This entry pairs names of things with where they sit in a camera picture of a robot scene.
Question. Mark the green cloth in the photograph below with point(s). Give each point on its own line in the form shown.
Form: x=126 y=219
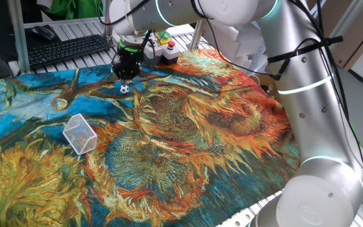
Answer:
x=74 y=9

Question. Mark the black computer mouse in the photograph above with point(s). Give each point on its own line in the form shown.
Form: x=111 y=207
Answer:
x=43 y=32

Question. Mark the sunflower painting tablecloth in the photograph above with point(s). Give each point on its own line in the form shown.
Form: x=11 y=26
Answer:
x=169 y=151

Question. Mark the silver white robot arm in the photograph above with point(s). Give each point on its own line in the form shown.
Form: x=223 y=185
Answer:
x=310 y=110

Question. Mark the black keyboard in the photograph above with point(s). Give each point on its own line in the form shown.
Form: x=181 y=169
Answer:
x=68 y=50

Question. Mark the small black white soccer ball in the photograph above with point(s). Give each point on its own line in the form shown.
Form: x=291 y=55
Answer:
x=124 y=89

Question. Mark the white box red button black base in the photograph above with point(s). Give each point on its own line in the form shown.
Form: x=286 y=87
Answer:
x=171 y=52

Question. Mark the brown wooden cabinet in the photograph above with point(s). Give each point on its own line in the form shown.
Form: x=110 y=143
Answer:
x=358 y=34

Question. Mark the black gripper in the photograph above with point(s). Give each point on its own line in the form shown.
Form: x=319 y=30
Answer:
x=128 y=63

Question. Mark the yellow box green button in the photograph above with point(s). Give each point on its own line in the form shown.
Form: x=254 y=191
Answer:
x=165 y=38

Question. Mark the grey box red button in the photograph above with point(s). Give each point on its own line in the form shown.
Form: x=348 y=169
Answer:
x=153 y=53

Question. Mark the aluminium frame post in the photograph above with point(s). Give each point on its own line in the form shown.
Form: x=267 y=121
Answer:
x=19 y=34
x=107 y=28

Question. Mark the white foam packing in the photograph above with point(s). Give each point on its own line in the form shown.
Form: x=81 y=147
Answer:
x=238 y=47

